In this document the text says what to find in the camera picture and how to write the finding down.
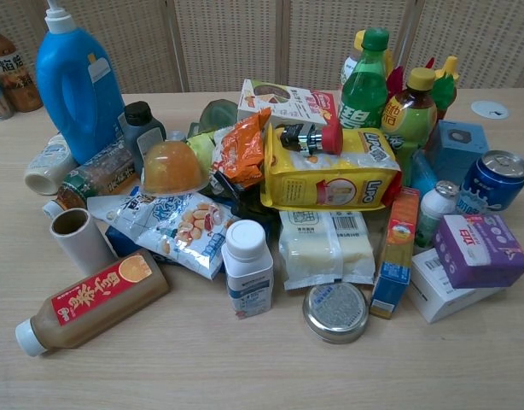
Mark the yellow Lipo snack bag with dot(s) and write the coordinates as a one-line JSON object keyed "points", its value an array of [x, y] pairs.
{"points": [[330, 179]]}

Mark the small jar with white lid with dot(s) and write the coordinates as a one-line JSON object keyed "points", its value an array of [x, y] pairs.
{"points": [[175, 135]]}

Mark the blue tube bottle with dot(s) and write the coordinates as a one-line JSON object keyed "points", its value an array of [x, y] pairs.
{"points": [[424, 175]]}

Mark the brown tea bottle white cap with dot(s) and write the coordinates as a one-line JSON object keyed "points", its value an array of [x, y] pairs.
{"points": [[14, 68]]}

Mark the round silver tin lid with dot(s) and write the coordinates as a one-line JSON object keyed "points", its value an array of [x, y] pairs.
{"points": [[335, 312]]}

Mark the woven bamboo folding screen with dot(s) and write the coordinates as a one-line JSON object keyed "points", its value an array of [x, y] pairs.
{"points": [[228, 42]]}

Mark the red emergency stop button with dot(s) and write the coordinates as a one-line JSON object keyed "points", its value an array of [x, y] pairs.
{"points": [[313, 138]]}

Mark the white cake box red corner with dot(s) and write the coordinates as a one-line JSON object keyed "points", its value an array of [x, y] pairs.
{"points": [[287, 100]]}

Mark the white pill bottle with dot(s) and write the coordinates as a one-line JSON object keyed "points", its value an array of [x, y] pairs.
{"points": [[247, 269]]}

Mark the tea bottle with green label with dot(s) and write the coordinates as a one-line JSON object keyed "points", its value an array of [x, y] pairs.
{"points": [[100, 175]]}

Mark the white cardboard box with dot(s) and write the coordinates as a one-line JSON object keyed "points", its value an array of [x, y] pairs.
{"points": [[441, 294]]}

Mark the green soda bottle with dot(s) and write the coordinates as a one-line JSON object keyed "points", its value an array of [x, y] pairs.
{"points": [[364, 89]]}

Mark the orange snack bag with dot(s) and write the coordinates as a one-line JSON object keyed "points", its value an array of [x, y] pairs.
{"points": [[240, 149]]}

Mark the yellow-label tea bottle yellow cap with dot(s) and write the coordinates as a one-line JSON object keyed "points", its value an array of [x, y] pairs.
{"points": [[409, 115]]}

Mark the yellow-green crumpled bag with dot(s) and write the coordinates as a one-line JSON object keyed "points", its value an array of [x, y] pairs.
{"points": [[202, 145]]}

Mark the blue plastic pack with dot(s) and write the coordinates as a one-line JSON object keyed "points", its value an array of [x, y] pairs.
{"points": [[125, 245]]}

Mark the juice bottle with red label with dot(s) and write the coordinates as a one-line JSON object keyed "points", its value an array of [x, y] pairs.
{"points": [[95, 299]]}

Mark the light blue cardboard box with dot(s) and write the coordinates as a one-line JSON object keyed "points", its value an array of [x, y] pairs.
{"points": [[456, 149]]}

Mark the white round table grommet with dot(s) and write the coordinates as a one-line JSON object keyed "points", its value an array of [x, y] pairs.
{"points": [[490, 109]]}

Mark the orange jelly cup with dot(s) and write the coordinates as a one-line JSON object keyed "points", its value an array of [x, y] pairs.
{"points": [[172, 168]]}

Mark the white vacuum food bag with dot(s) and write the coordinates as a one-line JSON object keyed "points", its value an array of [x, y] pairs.
{"points": [[326, 252]]}

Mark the white bottle with yellow cap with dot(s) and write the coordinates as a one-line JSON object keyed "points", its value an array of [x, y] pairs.
{"points": [[348, 70]]}

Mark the green translucent glass cup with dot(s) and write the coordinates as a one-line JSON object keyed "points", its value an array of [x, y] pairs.
{"points": [[219, 113]]}

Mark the white and blue snack bag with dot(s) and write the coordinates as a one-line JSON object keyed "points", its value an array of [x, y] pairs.
{"points": [[176, 230]]}

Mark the dark grey plastic bottle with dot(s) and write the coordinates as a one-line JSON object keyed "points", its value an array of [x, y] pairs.
{"points": [[140, 128]]}

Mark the purple cardboard box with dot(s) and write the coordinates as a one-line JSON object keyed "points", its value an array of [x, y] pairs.
{"points": [[479, 252]]}

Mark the black plastic item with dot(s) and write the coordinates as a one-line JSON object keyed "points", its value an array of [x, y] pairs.
{"points": [[249, 205]]}

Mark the blue pump detergent bottle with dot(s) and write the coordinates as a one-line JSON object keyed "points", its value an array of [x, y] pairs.
{"points": [[78, 94]]}

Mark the small cream yogurt bottle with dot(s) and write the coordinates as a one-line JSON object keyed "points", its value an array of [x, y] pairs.
{"points": [[48, 164]]}

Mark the orange and blue pasta box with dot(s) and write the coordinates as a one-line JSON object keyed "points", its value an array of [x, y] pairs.
{"points": [[396, 256]]}

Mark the small white bottle silver cap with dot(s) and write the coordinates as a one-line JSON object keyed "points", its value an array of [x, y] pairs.
{"points": [[434, 209]]}

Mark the red and green plastic toy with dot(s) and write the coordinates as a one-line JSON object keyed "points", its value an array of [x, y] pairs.
{"points": [[396, 79]]}

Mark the cardboard tube roll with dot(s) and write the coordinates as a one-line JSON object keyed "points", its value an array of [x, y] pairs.
{"points": [[80, 241]]}

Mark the blue drink can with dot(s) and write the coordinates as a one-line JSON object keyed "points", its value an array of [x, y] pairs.
{"points": [[492, 183]]}

